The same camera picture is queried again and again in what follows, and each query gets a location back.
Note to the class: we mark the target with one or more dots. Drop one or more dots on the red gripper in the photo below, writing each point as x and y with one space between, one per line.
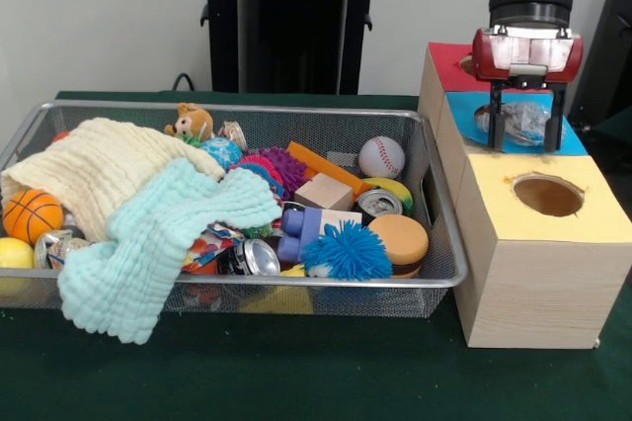
494 72

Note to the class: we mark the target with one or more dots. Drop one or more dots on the clear plastic packet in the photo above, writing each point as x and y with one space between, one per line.
526 119

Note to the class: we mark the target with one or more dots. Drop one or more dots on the mint green cloth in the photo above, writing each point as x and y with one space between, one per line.
123 268

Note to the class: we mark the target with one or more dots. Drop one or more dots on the wooden box with three holes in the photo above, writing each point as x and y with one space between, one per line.
533 287

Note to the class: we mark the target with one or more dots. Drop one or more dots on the clear mesh bin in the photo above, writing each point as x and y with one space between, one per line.
345 300

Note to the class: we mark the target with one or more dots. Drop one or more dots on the dark green table cloth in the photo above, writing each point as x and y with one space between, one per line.
617 127
247 371

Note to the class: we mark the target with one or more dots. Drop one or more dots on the white toy baseball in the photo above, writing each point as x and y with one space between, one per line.
381 158

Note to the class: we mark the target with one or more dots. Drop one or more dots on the toy hamburger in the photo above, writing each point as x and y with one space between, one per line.
400 240

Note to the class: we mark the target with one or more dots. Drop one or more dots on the wooden cube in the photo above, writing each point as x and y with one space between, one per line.
323 191

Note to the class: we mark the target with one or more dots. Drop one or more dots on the blue spiky ball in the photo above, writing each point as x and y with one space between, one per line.
348 250

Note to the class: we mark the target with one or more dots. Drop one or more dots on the brown teddy bear toy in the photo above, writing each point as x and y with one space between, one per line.
190 122

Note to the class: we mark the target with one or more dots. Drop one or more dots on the cream knitted cloth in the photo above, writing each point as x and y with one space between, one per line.
99 164

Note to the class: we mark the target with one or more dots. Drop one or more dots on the orange toy basketball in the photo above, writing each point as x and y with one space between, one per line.
29 216

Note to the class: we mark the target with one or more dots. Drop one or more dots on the yellow ball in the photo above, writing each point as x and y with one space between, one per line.
15 253

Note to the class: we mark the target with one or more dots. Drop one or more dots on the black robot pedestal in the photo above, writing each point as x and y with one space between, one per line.
296 21

